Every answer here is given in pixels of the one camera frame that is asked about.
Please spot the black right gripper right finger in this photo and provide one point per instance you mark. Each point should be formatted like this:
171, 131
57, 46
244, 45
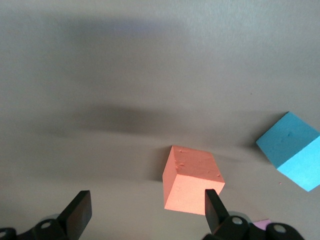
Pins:
215, 215

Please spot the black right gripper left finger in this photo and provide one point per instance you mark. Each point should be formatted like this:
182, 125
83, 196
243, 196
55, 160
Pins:
72, 217

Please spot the orange foam block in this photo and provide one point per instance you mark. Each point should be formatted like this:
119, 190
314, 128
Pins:
190, 180

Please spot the blue foam block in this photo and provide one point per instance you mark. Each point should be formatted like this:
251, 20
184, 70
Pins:
292, 150

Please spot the pink foam block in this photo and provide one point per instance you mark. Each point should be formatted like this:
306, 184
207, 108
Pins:
261, 225

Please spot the brown table cover sheet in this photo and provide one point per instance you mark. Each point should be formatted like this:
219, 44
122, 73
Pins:
100, 75

